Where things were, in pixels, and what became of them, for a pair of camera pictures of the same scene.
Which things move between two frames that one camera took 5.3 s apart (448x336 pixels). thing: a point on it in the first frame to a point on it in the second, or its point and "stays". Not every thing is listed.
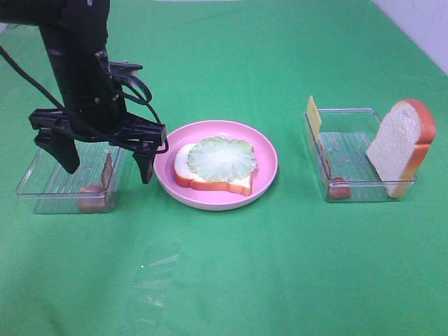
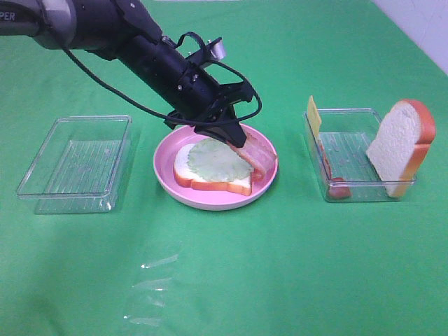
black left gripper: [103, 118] to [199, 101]
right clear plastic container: [341, 138] stays
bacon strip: [93, 198] to [257, 154]
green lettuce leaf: [222, 159] stays
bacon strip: [337, 187] stays
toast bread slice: [185, 176] stays
